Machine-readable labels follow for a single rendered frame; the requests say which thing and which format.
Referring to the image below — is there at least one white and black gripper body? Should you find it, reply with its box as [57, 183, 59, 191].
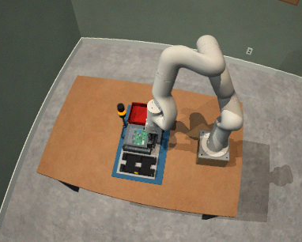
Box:
[145, 121, 163, 134]

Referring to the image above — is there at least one red open-top bin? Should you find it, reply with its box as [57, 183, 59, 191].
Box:
[127, 102, 147, 126]

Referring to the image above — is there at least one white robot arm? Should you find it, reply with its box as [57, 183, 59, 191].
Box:
[145, 35, 243, 157]

